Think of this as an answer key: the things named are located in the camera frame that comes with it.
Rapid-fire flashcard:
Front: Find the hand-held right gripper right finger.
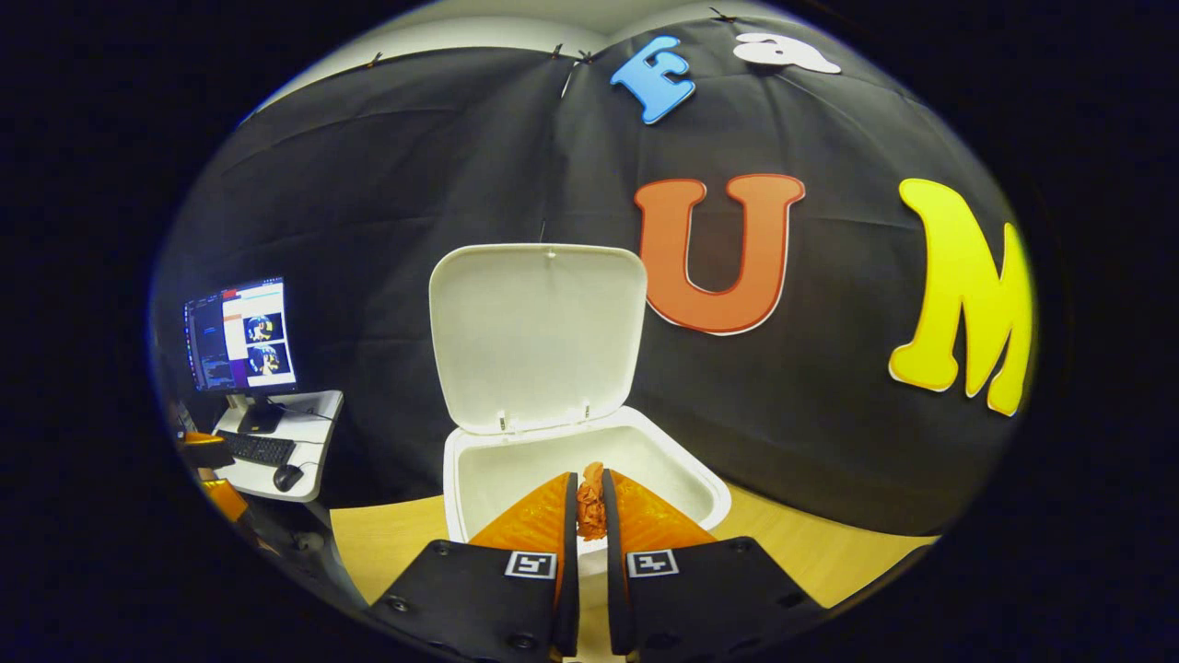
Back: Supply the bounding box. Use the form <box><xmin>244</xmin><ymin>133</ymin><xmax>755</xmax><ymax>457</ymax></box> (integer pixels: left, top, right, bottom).
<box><xmin>604</xmin><ymin>469</ymin><xmax>827</xmax><ymax>658</ymax></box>

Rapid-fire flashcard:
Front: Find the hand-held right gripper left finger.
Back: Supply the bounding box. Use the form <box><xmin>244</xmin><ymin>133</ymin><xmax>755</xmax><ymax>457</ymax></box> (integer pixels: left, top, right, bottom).
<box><xmin>368</xmin><ymin>471</ymin><xmax>580</xmax><ymax>658</ymax></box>

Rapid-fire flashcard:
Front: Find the orange paper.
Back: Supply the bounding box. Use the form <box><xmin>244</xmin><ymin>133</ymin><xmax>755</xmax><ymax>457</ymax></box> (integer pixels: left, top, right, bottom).
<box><xmin>575</xmin><ymin>461</ymin><xmax>610</xmax><ymax>541</ymax></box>

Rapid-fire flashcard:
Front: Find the white desktop garbage bin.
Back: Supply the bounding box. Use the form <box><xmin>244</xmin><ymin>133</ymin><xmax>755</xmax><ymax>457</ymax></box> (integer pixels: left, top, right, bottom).
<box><xmin>443</xmin><ymin>405</ymin><xmax>732</xmax><ymax>609</ymax></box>

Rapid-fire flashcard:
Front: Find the white garbage bin lid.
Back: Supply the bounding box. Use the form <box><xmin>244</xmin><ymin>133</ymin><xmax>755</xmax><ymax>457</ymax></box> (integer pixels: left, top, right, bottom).
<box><xmin>428</xmin><ymin>242</ymin><xmax>648</xmax><ymax>436</ymax></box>

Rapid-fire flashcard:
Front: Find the wooden desktop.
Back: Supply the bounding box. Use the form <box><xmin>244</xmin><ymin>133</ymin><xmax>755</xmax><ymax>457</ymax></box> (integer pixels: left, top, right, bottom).
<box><xmin>329</xmin><ymin>483</ymin><xmax>942</xmax><ymax>663</ymax></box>

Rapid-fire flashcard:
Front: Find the black keyboard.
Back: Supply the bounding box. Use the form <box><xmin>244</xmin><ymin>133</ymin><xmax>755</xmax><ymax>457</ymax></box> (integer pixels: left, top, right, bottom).
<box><xmin>216</xmin><ymin>429</ymin><xmax>297</xmax><ymax>469</ymax></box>

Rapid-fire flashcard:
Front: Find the white side table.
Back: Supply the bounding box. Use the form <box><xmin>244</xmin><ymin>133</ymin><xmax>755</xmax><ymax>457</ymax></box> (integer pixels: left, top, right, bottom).
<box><xmin>212</xmin><ymin>390</ymin><xmax>345</xmax><ymax>504</ymax></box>

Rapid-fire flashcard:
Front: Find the computer monitor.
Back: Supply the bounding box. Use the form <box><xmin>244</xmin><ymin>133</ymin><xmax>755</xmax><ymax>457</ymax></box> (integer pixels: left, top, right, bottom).
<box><xmin>182</xmin><ymin>276</ymin><xmax>298</xmax><ymax>436</ymax></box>

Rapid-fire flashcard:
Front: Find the black backdrop cloth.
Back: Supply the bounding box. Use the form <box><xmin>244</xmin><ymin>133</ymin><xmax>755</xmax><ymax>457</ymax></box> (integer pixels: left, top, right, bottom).
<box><xmin>152</xmin><ymin>14</ymin><xmax>1037</xmax><ymax>540</ymax></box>

